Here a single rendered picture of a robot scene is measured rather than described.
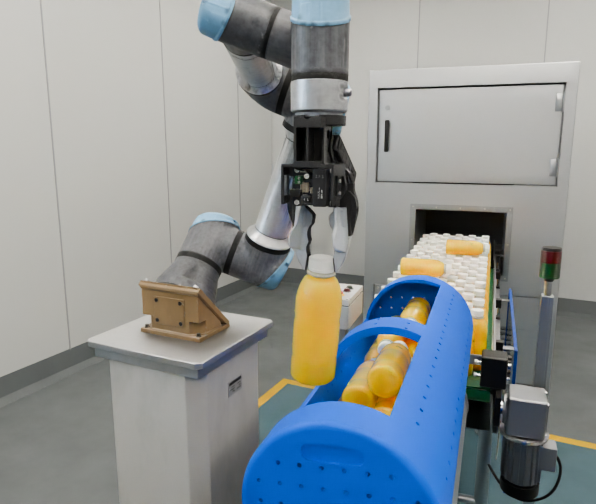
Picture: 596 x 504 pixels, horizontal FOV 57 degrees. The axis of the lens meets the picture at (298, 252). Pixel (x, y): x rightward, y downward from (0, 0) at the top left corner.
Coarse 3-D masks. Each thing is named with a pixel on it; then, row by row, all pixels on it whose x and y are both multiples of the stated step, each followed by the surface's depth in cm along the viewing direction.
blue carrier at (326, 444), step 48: (384, 288) 150; (432, 288) 150; (432, 336) 109; (336, 384) 122; (432, 384) 91; (288, 432) 73; (336, 432) 71; (384, 432) 71; (432, 432) 78; (288, 480) 75; (336, 480) 72; (384, 480) 70; (432, 480) 70
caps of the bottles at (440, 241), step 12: (420, 240) 295; (432, 240) 288; (444, 240) 296; (468, 240) 293; (480, 240) 296; (420, 252) 257; (432, 252) 258; (444, 252) 257; (456, 264) 231; (468, 264) 236; (480, 264) 234; (396, 276) 216; (444, 276) 216; (456, 276) 210; (480, 276) 211; (456, 288) 193; (468, 288) 196
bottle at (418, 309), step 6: (414, 300) 148; (420, 300) 148; (426, 300) 150; (408, 306) 143; (414, 306) 141; (420, 306) 143; (426, 306) 146; (402, 312) 140; (408, 312) 138; (414, 312) 138; (420, 312) 139; (426, 312) 143; (408, 318) 136; (414, 318) 137; (420, 318) 137; (426, 318) 140
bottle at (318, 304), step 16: (304, 288) 78; (320, 288) 77; (336, 288) 78; (304, 304) 77; (320, 304) 77; (336, 304) 78; (304, 320) 78; (320, 320) 77; (336, 320) 79; (304, 336) 78; (320, 336) 78; (336, 336) 80; (304, 352) 79; (320, 352) 79; (336, 352) 81; (304, 368) 80; (320, 368) 79; (320, 384) 80
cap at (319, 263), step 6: (312, 258) 77; (318, 258) 78; (324, 258) 78; (330, 258) 78; (312, 264) 77; (318, 264) 77; (324, 264) 76; (330, 264) 77; (312, 270) 77; (318, 270) 77; (324, 270) 77; (330, 270) 77
